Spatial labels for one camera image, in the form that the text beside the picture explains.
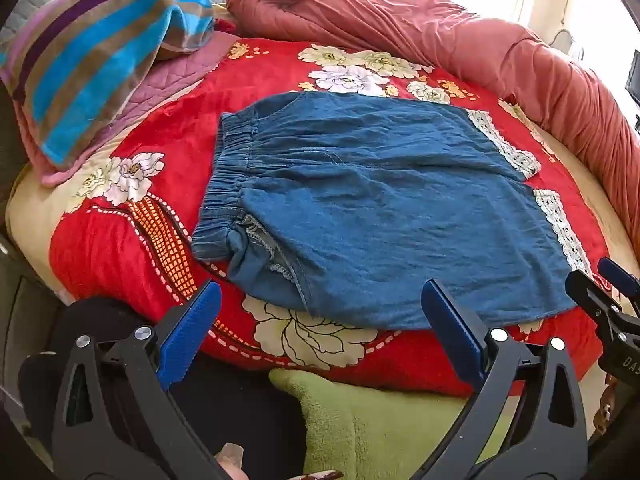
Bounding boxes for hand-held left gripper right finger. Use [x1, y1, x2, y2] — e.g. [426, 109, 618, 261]
[421, 279, 588, 480]

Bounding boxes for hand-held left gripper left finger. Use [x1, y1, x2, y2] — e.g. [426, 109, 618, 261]
[50, 280, 236, 480]

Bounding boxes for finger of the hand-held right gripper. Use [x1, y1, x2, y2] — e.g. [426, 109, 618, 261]
[565, 269, 640, 342]
[597, 257, 640, 311]

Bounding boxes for blue denim pants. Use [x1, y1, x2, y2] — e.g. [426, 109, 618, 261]
[191, 91, 596, 332]

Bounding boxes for person's black clothing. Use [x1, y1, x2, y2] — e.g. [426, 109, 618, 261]
[17, 297, 311, 480]

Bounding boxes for green towel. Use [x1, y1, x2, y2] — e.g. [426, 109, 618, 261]
[269, 367, 516, 480]

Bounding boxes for beige bed sheet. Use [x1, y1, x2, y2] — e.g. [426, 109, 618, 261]
[5, 110, 640, 443]

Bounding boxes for black monitor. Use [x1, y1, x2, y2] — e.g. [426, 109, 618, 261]
[626, 50, 640, 106]

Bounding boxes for red floral blanket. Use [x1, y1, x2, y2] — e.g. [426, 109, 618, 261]
[49, 37, 613, 398]

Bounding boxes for pink quilted pillow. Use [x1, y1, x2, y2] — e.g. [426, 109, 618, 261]
[15, 32, 241, 188]

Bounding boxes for striped towel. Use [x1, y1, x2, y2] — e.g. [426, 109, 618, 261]
[0, 0, 217, 171]

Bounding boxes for red-pink duvet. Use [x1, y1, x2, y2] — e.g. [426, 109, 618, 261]
[225, 0, 640, 233]

